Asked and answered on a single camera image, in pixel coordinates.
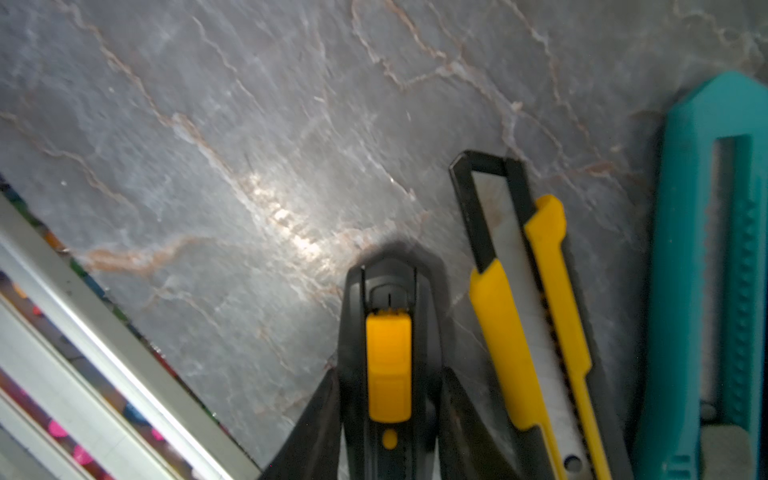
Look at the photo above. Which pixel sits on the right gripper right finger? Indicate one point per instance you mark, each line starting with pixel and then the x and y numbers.
pixel 466 448

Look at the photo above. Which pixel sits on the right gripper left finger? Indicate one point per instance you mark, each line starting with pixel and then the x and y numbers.
pixel 312 450

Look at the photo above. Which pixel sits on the short black yellow knife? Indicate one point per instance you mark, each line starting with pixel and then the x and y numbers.
pixel 389 366

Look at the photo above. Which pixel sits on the yellow black utility knife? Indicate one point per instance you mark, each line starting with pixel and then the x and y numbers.
pixel 541 346

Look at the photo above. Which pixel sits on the teal utility knife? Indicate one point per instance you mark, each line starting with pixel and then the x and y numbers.
pixel 702 410

